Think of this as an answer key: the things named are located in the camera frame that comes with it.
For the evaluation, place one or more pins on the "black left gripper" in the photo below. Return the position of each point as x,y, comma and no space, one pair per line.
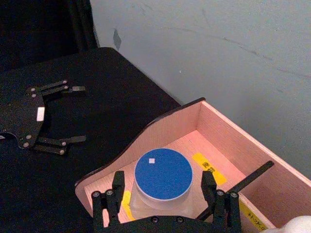
26,119

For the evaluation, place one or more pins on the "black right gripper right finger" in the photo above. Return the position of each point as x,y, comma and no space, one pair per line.
208,184

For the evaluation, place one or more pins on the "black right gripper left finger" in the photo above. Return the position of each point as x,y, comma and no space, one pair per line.
118,184

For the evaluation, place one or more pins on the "yellow label sticker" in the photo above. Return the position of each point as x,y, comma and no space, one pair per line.
252,216
126,206
209,169

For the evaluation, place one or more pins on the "black table cloth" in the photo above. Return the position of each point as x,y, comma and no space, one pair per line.
97,109

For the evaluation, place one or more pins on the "black divider strip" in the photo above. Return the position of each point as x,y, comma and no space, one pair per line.
252,177

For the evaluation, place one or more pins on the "pale wooden compartment box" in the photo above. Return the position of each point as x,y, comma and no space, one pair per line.
226,143

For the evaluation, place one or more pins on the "clear jar with blue lid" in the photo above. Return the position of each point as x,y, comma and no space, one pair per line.
164,174

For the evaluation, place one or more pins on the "black hanging backdrop cloth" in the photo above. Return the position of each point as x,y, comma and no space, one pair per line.
36,29

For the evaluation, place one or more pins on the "white rounded object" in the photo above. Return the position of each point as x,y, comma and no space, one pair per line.
291,225

